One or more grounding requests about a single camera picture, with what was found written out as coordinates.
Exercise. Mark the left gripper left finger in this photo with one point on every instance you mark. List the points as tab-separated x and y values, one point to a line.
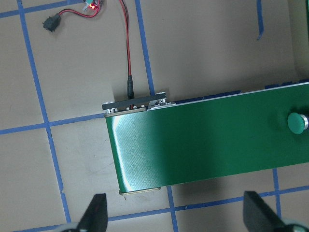
95	218

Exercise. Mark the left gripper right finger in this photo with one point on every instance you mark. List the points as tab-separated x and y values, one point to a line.
258	216

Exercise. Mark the green conveyor belt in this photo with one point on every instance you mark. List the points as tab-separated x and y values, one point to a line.
208	139

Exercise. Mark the small controller circuit board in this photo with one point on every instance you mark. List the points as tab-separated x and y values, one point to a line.
91	4

